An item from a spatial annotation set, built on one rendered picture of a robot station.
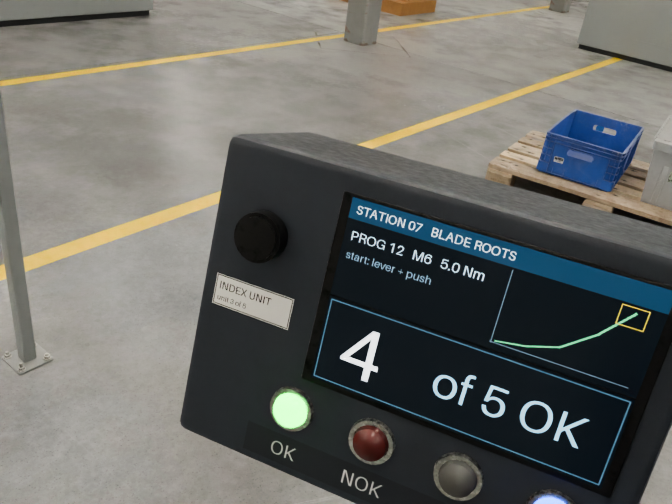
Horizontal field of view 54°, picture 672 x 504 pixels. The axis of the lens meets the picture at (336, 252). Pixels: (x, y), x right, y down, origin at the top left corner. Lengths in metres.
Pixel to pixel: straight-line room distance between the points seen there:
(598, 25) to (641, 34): 0.47
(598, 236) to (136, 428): 1.72
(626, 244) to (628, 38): 7.81
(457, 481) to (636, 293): 0.13
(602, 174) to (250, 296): 3.31
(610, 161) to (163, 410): 2.52
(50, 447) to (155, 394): 0.32
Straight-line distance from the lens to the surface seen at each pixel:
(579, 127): 4.20
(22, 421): 2.03
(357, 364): 0.37
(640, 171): 4.12
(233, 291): 0.39
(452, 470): 0.37
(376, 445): 0.37
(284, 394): 0.39
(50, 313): 2.41
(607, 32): 8.19
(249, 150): 0.37
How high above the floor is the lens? 1.39
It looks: 30 degrees down
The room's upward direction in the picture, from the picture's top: 8 degrees clockwise
